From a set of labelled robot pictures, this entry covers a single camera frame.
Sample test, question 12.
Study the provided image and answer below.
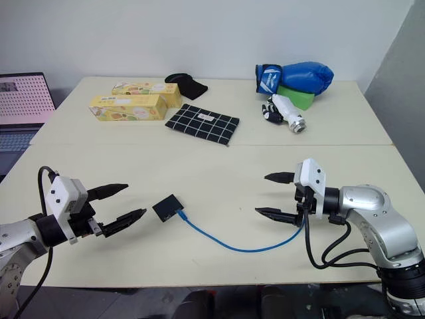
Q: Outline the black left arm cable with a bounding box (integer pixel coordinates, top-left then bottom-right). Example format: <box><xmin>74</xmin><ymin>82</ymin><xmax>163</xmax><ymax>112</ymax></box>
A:
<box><xmin>15</xmin><ymin>165</ymin><xmax>62</xmax><ymax>319</ymax></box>

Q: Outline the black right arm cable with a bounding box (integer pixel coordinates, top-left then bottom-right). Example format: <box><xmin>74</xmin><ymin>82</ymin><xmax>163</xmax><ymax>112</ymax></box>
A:
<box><xmin>300</xmin><ymin>195</ymin><xmax>383</xmax><ymax>270</ymax></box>

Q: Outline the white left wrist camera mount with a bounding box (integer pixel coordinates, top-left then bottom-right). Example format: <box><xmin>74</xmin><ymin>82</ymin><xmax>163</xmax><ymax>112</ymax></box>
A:
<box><xmin>46</xmin><ymin>175</ymin><xmax>89</xmax><ymax>246</ymax></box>

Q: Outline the blue boxing glove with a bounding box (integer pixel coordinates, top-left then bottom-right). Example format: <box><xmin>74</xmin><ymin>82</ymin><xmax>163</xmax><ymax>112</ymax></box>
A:
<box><xmin>254</xmin><ymin>61</ymin><xmax>335</xmax><ymax>96</ymax></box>

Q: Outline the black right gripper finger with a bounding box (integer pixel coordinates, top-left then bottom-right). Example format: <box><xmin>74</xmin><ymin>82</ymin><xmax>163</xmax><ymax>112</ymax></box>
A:
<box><xmin>263</xmin><ymin>171</ymin><xmax>296</xmax><ymax>185</ymax></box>
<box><xmin>254</xmin><ymin>206</ymin><xmax>304</xmax><ymax>227</ymax></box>

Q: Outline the open laptop computer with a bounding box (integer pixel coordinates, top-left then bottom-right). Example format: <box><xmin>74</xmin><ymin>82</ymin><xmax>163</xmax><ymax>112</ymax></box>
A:
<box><xmin>0</xmin><ymin>72</ymin><xmax>56</xmax><ymax>182</ymax></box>

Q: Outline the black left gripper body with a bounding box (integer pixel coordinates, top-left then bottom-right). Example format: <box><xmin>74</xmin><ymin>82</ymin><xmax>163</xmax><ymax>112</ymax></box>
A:
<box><xmin>68</xmin><ymin>201</ymin><xmax>104</xmax><ymax>239</ymax></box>

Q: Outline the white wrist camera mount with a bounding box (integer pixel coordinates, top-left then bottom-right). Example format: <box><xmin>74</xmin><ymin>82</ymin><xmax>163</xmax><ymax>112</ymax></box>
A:
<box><xmin>293</xmin><ymin>158</ymin><xmax>328</xmax><ymax>221</ymax></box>
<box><xmin>46</xmin><ymin>175</ymin><xmax>89</xmax><ymax>246</ymax></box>

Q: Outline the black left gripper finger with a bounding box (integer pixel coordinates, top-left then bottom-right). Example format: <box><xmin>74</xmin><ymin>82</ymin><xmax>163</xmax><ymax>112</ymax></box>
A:
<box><xmin>86</xmin><ymin>183</ymin><xmax>129</xmax><ymax>203</ymax></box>
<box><xmin>102</xmin><ymin>208</ymin><xmax>148</xmax><ymax>238</ymax></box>

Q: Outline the blue cable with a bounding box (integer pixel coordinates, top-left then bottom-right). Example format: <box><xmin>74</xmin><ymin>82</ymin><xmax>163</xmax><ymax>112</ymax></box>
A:
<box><xmin>177</xmin><ymin>209</ymin><xmax>305</xmax><ymax>253</ymax></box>

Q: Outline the black fabric wrist pad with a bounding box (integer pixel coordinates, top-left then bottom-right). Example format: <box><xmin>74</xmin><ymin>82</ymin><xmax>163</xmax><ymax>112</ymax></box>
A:
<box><xmin>164</xmin><ymin>73</ymin><xmax>209</xmax><ymax>101</ymax></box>

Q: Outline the dark rounded shape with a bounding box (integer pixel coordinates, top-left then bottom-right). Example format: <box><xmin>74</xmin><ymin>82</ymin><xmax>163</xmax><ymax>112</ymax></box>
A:
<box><xmin>180</xmin><ymin>289</ymin><xmax>217</xmax><ymax>319</ymax></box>

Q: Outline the green foam block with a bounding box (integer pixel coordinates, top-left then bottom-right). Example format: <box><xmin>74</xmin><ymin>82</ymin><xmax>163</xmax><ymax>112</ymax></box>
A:
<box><xmin>276</xmin><ymin>84</ymin><xmax>317</xmax><ymax>111</ymax></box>

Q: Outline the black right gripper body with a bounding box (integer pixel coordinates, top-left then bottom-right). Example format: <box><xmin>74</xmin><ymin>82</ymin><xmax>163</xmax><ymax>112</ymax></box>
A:
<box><xmin>294</xmin><ymin>183</ymin><xmax>317</xmax><ymax>227</ymax></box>

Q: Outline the black white-checked fabric pouch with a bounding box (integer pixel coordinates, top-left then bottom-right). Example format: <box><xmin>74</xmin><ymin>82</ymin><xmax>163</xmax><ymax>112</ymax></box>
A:
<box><xmin>164</xmin><ymin>103</ymin><xmax>241</xmax><ymax>148</ymax></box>

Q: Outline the yellow printed carton box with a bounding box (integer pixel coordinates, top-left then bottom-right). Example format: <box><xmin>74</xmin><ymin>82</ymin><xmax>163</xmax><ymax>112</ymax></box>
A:
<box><xmin>88</xmin><ymin>94</ymin><xmax>169</xmax><ymax>122</ymax></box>
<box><xmin>110</xmin><ymin>80</ymin><xmax>183</xmax><ymax>108</ymax></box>

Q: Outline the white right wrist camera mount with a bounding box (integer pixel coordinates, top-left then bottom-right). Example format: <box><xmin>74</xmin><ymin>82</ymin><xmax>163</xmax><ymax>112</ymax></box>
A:
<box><xmin>293</xmin><ymin>158</ymin><xmax>328</xmax><ymax>221</ymax></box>

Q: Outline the black and white small toy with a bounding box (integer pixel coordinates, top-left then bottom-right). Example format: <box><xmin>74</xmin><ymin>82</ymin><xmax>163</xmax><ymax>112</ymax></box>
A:
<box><xmin>262</xmin><ymin>98</ymin><xmax>285</xmax><ymax>126</ymax></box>

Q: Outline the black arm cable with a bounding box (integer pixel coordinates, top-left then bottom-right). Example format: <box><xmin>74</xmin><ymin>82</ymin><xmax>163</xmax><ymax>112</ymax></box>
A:
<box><xmin>15</xmin><ymin>165</ymin><xmax>62</xmax><ymax>319</ymax></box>
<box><xmin>300</xmin><ymin>195</ymin><xmax>383</xmax><ymax>270</ymax></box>

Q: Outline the small black adapter box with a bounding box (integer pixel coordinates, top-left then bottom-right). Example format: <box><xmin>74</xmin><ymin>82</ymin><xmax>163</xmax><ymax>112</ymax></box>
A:
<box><xmin>152</xmin><ymin>193</ymin><xmax>185</xmax><ymax>223</ymax></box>

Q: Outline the white plastic bottle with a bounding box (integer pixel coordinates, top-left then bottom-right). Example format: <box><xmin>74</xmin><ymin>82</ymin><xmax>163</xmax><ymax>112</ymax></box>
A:
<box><xmin>271</xmin><ymin>93</ymin><xmax>308</xmax><ymax>135</ymax></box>

